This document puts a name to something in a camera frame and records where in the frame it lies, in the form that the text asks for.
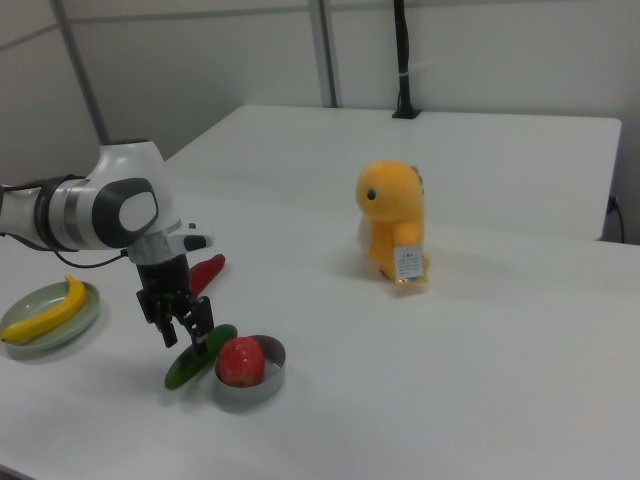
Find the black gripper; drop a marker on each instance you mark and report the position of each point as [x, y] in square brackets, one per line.
[162, 285]

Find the green cucumber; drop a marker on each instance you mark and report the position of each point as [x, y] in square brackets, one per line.
[187, 367]

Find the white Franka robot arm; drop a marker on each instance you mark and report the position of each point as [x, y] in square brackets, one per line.
[120, 200]

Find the round steel bowl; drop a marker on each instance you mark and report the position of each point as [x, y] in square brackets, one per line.
[272, 380]

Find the red chili pepper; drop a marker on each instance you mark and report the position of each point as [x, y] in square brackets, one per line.
[207, 272]

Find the red apple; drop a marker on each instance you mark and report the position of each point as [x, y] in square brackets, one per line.
[240, 361]

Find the pale green plate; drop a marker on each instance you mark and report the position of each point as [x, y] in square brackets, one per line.
[75, 332]

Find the yellow banana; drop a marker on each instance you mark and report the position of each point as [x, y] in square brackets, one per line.
[55, 312]

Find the white paper plush tag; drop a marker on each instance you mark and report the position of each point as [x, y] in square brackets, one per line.
[410, 264]

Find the orange dinosaur plush toy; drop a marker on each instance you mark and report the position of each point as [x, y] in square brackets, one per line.
[395, 210]

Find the black pole with base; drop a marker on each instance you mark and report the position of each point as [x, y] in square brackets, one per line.
[404, 55]

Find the grey partition post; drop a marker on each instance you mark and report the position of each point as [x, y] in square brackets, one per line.
[80, 60]
[325, 50]

